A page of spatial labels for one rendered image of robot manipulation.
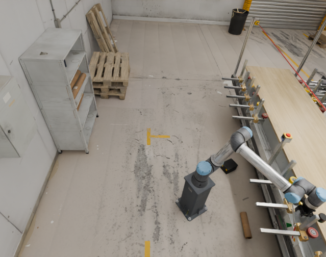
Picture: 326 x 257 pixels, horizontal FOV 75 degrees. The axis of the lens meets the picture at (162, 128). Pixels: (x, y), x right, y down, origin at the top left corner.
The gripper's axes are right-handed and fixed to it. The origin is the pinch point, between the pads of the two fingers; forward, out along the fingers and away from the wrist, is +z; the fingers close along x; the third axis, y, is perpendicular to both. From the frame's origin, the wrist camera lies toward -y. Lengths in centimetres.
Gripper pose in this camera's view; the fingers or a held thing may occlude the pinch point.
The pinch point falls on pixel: (296, 212)
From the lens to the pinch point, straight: 219.8
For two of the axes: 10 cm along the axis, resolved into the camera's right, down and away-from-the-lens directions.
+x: 10.0, 0.9, 0.0
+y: -0.6, 6.9, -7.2
